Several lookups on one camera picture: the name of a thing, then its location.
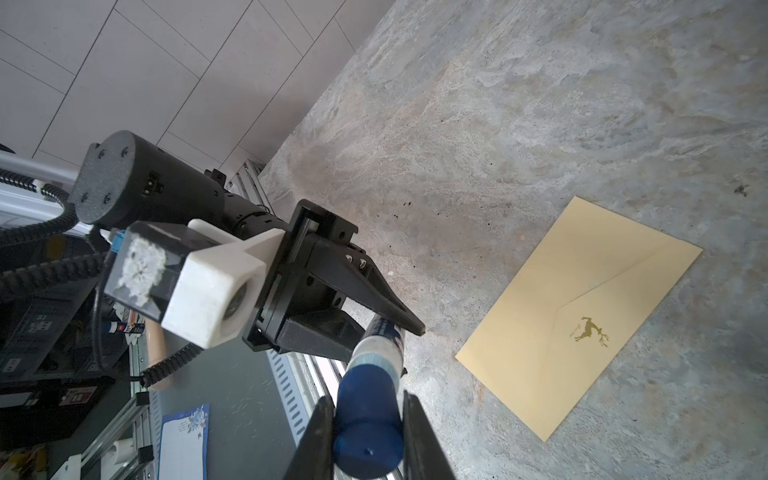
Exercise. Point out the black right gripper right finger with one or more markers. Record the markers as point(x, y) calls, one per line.
point(424, 458)

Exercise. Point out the white glue stick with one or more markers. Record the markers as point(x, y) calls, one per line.
point(382, 345)

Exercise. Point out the tan kraft envelope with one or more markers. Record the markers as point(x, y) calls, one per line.
point(589, 285)

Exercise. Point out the blue floral notepad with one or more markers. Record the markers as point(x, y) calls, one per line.
point(183, 445)

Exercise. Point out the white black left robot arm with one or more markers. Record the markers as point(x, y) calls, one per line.
point(126, 179)

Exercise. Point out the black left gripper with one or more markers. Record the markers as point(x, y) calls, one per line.
point(315, 269)

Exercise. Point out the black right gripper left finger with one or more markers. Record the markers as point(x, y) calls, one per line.
point(313, 459)

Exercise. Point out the dark blue glue cap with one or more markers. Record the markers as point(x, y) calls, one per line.
point(368, 434)

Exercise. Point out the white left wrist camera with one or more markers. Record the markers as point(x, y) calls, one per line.
point(197, 281)

